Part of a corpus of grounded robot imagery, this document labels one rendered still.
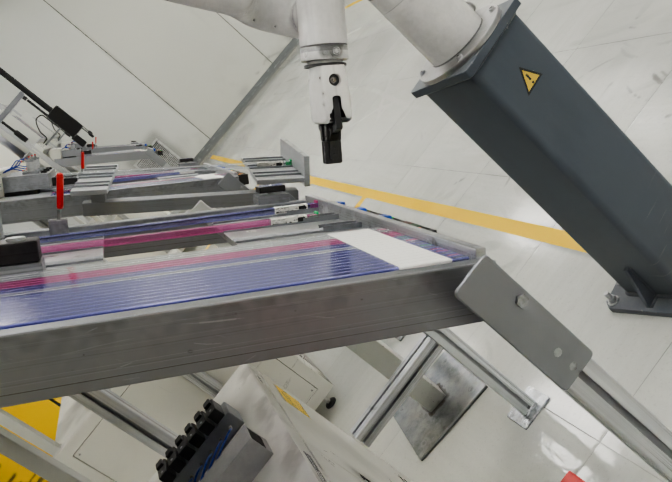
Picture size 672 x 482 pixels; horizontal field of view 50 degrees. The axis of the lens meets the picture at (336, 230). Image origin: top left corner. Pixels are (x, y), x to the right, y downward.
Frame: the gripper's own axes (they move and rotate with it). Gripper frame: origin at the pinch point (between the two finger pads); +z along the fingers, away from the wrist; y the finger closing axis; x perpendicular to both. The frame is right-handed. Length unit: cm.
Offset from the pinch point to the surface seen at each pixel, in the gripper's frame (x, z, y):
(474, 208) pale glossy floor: -80, 29, 95
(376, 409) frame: -9, 55, 10
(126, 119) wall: 8, -19, 749
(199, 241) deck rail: 24.1, 14.3, 8.1
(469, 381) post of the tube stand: -43, 64, 35
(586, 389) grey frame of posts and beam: -5, 23, -64
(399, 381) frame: -14, 49, 10
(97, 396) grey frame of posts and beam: 45, 41, 10
